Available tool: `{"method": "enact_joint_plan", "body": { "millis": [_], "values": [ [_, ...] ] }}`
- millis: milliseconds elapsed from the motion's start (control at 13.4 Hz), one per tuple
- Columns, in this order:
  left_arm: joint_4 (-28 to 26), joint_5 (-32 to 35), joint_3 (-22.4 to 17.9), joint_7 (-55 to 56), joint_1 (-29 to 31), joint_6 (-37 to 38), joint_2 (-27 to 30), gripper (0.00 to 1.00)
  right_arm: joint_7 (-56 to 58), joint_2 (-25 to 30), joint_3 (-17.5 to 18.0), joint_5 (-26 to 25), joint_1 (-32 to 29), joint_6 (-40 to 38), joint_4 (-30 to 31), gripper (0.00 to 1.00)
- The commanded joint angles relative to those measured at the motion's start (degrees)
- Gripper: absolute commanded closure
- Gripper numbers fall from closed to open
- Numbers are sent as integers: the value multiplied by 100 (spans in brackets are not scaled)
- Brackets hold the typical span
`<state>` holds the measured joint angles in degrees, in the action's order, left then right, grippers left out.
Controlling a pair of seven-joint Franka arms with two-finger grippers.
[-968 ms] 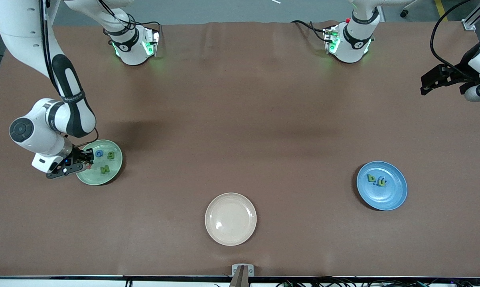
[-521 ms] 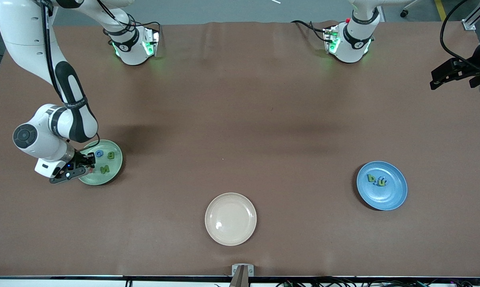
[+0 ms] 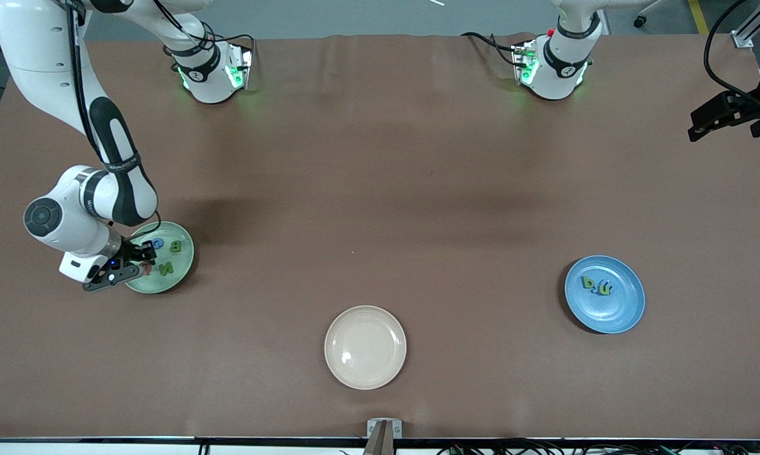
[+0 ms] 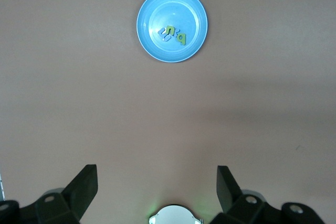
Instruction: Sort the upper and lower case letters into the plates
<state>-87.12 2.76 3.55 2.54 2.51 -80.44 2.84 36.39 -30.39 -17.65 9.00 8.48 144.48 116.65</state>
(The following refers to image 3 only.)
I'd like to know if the grey metal bracket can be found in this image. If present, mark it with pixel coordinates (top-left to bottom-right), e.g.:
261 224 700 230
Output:
366 418 404 439

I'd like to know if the beige plate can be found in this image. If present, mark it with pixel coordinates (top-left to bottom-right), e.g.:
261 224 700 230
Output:
325 305 407 391

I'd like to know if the office chair base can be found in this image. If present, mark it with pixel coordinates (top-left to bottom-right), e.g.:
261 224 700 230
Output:
632 0 668 30

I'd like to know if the beige camera pole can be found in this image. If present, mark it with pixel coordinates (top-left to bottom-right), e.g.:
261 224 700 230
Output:
363 422 396 455

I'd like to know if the black base cable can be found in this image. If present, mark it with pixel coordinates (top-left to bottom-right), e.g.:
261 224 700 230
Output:
461 32 527 68
162 13 257 73

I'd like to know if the brown table cover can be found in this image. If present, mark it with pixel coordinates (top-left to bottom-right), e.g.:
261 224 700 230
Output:
0 32 760 440

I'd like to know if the green plate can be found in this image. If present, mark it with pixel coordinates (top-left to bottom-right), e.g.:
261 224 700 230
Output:
118 221 195 294

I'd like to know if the black table edge trim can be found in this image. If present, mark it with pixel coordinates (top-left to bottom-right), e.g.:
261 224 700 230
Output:
0 435 760 444

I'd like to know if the blue plate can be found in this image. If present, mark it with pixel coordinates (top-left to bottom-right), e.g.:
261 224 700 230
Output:
564 255 646 334

